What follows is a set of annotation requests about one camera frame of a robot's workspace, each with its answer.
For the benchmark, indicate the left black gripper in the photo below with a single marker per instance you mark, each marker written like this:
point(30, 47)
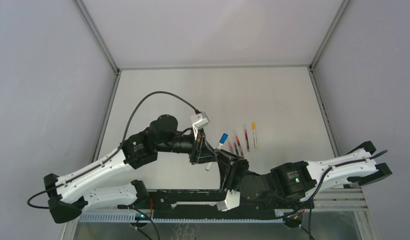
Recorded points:
point(206, 155)

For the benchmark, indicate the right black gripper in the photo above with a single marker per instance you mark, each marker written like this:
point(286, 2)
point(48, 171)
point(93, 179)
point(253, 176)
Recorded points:
point(233, 164)

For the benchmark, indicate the dark red gel pen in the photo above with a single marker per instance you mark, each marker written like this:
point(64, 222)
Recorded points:
point(238, 143)

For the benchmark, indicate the blue marker cap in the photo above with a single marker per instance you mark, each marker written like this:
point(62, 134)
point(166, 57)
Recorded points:
point(223, 138)

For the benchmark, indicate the white marker orange tip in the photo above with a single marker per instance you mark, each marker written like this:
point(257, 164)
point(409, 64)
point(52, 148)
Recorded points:
point(255, 138)

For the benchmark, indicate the black gel pen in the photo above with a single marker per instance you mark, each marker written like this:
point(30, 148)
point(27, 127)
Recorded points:
point(236, 149)

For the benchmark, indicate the blue capped white marker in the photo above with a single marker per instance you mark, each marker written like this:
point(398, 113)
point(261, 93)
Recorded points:
point(210, 164)

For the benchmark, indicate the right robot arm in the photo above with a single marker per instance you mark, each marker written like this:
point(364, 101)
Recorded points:
point(297, 182)

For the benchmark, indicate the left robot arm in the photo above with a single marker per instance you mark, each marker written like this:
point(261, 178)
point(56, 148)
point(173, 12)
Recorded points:
point(72, 194)

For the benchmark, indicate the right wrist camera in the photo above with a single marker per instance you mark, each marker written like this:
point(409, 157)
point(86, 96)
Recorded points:
point(231, 201)

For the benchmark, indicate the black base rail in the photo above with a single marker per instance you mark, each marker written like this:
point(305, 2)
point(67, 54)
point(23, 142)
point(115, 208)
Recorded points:
point(202, 203)

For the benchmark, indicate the aluminium frame right post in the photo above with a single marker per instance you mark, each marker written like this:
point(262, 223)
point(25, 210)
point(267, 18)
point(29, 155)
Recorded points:
point(342, 10)

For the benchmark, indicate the aluminium frame post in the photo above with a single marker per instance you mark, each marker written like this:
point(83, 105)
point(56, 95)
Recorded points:
point(86, 16)
point(342, 10)

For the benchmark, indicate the aluminium frame back rail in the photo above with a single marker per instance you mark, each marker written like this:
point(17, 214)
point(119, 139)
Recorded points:
point(216, 67)

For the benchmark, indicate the white cable tray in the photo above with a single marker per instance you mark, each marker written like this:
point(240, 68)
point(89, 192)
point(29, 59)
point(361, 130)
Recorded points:
point(135, 217)

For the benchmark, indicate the aluminium frame left post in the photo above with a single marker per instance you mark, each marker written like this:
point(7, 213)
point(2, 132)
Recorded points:
point(86, 16)

